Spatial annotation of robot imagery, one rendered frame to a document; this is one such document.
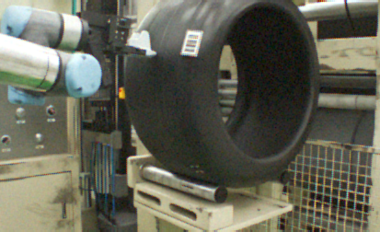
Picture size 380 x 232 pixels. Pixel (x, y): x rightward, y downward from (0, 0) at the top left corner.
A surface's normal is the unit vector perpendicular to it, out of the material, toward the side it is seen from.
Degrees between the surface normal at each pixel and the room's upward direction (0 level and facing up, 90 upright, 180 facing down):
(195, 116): 102
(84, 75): 90
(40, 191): 90
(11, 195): 90
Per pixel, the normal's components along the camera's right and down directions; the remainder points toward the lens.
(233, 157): 0.55, 0.23
